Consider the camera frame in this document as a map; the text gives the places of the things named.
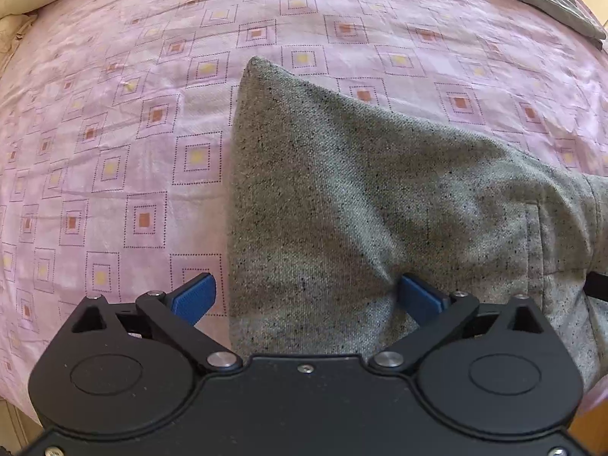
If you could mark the beige pillow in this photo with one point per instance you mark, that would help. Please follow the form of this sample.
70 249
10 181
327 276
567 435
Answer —
13 30

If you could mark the grey speckled pants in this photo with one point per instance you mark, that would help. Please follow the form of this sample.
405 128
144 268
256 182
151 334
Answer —
332 200

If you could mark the pink patterned bed sheet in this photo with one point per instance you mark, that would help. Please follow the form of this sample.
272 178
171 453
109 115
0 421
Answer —
116 125

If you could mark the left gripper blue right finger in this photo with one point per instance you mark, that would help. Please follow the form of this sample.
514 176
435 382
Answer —
440 318

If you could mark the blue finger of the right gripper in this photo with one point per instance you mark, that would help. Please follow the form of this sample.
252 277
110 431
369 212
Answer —
596 286

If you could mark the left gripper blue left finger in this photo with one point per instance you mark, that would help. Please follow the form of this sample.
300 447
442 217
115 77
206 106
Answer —
172 318

